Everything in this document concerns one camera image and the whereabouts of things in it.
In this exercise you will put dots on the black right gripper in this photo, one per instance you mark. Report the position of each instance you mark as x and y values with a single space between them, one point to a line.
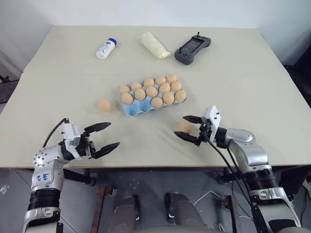
204 132

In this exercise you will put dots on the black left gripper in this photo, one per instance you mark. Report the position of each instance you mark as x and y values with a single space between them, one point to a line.
85 146

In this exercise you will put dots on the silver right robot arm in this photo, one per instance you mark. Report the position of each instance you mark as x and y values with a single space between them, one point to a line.
252 155

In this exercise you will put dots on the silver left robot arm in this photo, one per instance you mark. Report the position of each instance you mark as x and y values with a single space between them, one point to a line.
46 157

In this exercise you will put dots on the brown egg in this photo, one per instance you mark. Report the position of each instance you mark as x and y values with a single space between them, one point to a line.
160 79
104 105
140 93
180 95
168 97
124 89
127 98
183 127
176 85
171 78
151 91
149 82
136 85
157 102
165 88

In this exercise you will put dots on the blue egg carton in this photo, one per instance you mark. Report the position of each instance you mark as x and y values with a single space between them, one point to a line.
132 111

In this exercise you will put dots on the rusty metal bar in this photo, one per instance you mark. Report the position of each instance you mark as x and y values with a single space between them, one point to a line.
234 213
100 208

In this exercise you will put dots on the dark grey handheld controller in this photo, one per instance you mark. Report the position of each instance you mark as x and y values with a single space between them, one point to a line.
190 49

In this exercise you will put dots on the white bottle with blue cap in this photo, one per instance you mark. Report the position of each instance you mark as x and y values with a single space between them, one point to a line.
105 49

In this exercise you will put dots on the clear bag of white grains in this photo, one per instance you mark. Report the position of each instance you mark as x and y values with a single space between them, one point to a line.
153 46

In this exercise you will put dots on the light grey robot torso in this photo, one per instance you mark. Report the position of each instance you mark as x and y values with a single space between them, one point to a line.
170 230

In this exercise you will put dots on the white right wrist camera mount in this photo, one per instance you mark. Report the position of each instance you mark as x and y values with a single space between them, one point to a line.
213 116

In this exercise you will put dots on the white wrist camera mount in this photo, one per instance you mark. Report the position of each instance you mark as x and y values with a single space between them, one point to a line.
213 116
69 133

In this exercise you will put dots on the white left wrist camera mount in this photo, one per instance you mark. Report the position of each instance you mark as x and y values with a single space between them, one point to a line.
69 133

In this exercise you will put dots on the black table frame leg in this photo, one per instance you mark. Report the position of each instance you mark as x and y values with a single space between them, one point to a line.
228 176
77 176

